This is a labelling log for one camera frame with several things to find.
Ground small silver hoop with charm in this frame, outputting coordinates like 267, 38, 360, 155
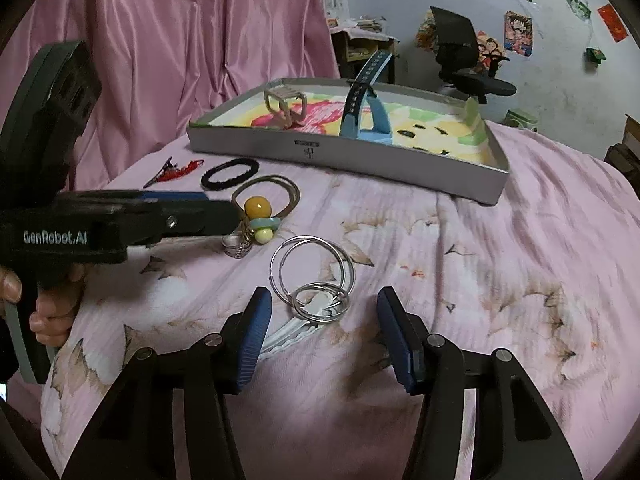
291, 282, 349, 324

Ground large silver hoop bracelets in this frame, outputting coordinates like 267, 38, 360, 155
268, 235, 356, 311

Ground brown hair tie with beads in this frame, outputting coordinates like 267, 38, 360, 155
230, 173, 303, 246

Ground person's left hand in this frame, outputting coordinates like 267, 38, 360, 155
29, 263, 91, 348

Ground black clip with red tassel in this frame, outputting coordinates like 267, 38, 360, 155
143, 157, 204, 188

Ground pink floral bed sheet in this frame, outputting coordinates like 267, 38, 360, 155
41, 125, 639, 479

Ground pink satin curtain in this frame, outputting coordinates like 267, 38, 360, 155
1, 0, 337, 190

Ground beige hair claw clip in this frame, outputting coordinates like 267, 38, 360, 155
264, 86, 308, 129

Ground grey cardboard box lid tray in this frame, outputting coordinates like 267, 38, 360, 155
188, 78, 510, 206

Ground green plastic stool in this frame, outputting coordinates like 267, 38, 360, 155
502, 108, 538, 131

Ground wooden desk with clutter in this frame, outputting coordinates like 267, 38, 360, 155
329, 20, 398, 84

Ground black office chair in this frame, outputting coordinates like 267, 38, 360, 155
431, 6, 516, 104

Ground black fuzzy hair tie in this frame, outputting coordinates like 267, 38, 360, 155
200, 157, 260, 192

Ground small silver ring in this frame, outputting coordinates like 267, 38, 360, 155
220, 233, 254, 260

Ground blue black watch strap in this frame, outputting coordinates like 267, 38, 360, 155
339, 49, 394, 146

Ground cartoon poster on wall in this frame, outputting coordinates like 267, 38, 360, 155
504, 11, 534, 58

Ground green wall hanger ornament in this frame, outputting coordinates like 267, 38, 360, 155
586, 48, 606, 65

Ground red paper on wall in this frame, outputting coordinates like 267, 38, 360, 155
598, 3, 628, 42

